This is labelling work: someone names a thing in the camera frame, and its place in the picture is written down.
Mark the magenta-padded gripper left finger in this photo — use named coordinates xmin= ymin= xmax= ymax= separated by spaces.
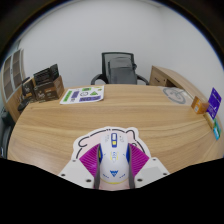
xmin=58 ymin=143 xmax=102 ymax=190

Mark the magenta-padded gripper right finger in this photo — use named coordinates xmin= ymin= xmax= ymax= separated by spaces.
xmin=127 ymin=143 xmax=171 ymax=190

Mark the white blue yellow computer mouse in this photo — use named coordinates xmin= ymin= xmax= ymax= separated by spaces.
xmin=99 ymin=132 xmax=131 ymax=185

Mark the pink pig-shaped mouse pad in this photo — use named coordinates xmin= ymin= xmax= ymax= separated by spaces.
xmin=71 ymin=125 xmax=153 ymax=192

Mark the green purple printed sheet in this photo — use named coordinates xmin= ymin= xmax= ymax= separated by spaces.
xmin=59 ymin=85 xmax=105 ymax=105

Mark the small teal box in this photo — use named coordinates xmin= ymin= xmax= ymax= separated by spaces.
xmin=212 ymin=118 xmax=222 ymax=141

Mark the round white printed mat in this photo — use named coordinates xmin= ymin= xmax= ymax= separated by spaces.
xmin=162 ymin=86 xmax=188 ymax=105

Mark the small orange box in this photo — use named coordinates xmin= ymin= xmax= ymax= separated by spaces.
xmin=190 ymin=96 xmax=210 ymax=115

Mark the wide brown cardboard box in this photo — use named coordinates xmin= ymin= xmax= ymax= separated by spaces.
xmin=33 ymin=75 xmax=65 ymax=103

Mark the purple card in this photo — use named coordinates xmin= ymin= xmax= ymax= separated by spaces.
xmin=205 ymin=87 xmax=223 ymax=120

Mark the wooden side desk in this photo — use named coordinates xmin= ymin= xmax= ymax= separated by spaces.
xmin=148 ymin=65 xmax=201 ymax=101

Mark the tall brown cardboard box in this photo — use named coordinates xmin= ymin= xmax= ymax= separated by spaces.
xmin=21 ymin=77 xmax=37 ymax=101

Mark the open black display box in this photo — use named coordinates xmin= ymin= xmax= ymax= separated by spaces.
xmin=32 ymin=63 xmax=60 ymax=86

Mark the grey backpack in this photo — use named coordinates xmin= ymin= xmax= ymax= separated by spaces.
xmin=107 ymin=56 xmax=138 ymax=85

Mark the black mesh office chair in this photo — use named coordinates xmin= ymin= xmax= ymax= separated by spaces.
xmin=90 ymin=51 xmax=150 ymax=86

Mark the wooden shelf cabinet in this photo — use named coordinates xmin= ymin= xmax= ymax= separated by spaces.
xmin=0 ymin=48 xmax=26 ymax=123

